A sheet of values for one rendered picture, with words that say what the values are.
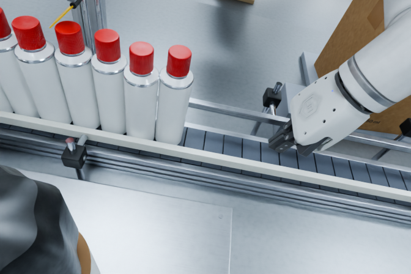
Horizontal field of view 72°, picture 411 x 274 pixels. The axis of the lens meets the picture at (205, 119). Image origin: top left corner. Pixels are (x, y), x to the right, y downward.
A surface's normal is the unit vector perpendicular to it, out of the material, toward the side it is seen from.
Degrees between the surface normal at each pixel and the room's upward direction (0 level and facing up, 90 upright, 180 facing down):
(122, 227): 0
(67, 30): 2
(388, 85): 84
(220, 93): 0
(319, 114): 69
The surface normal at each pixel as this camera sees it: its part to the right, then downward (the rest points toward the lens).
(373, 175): 0.18, -0.63
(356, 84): -0.74, 0.14
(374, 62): -0.83, -0.06
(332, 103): -0.82, -0.38
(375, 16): -0.98, -0.14
